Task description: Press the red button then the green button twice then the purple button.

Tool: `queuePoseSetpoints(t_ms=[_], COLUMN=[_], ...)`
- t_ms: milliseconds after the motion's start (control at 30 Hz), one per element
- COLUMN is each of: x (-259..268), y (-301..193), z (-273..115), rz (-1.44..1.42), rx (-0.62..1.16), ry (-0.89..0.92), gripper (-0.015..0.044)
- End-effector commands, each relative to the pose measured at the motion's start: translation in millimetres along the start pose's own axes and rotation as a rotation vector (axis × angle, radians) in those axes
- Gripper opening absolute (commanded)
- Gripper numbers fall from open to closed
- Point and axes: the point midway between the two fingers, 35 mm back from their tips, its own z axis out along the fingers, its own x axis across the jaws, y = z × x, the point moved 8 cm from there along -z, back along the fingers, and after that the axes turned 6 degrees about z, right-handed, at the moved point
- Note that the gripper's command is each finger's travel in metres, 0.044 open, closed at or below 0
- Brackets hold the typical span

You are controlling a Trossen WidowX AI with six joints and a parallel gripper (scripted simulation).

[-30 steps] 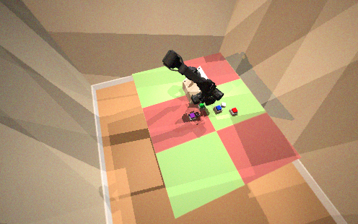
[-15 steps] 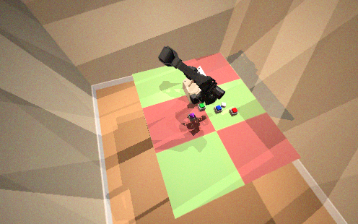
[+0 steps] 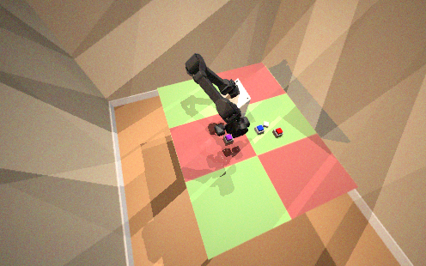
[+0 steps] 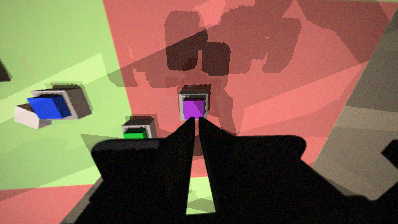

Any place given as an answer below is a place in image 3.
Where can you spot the red button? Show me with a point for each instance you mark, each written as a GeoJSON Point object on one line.
{"type": "Point", "coordinates": [278, 132]}

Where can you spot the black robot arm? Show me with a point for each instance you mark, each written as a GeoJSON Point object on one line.
{"type": "Point", "coordinates": [204, 77]}

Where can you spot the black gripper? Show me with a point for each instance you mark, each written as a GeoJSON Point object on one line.
{"type": "Point", "coordinates": [220, 129]}

